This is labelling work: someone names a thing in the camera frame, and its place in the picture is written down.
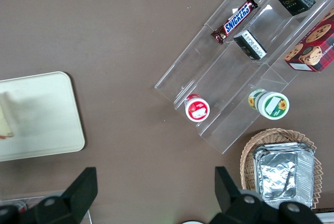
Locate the red cola bottle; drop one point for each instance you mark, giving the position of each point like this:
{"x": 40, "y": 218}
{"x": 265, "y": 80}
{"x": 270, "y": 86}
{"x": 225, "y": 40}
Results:
{"x": 21, "y": 207}

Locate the aluminium foil tray stack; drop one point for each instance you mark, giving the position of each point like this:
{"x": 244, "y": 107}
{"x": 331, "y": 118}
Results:
{"x": 278, "y": 174}

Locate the light wicker basket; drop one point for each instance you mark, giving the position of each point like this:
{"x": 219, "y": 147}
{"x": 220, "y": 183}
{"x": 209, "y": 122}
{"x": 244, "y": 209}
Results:
{"x": 246, "y": 153}

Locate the Snickers chocolate bar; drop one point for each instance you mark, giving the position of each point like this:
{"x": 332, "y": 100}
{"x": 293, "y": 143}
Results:
{"x": 236, "y": 20}

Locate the clear acrylic stepped shelf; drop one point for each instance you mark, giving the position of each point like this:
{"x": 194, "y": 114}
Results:
{"x": 229, "y": 83}

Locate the triangle sandwich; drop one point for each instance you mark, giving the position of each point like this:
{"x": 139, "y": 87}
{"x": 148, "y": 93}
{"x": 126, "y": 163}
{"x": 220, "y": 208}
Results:
{"x": 6, "y": 117}

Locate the red plaid cookie box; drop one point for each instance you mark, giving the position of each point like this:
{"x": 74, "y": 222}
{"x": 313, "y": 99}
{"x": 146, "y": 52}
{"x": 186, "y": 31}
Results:
{"x": 317, "y": 44}

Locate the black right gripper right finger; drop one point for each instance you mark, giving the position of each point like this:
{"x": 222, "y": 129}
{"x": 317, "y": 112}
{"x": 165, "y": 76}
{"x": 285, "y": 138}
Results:
{"x": 235, "y": 203}

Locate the green lid white cup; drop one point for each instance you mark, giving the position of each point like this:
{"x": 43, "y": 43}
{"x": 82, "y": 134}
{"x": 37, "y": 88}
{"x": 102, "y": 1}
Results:
{"x": 274, "y": 105}

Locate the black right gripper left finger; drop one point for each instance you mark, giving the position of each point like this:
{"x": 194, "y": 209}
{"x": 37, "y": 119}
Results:
{"x": 68, "y": 203}

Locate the beige plastic tray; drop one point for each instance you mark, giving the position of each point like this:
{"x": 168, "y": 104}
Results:
{"x": 49, "y": 114}

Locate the red lid white cup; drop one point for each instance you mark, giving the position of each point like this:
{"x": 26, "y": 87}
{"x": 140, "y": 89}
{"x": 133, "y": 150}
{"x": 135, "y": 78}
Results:
{"x": 197, "y": 109}

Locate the white plastic bin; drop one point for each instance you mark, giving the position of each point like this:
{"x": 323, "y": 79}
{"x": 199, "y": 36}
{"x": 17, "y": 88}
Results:
{"x": 327, "y": 218}

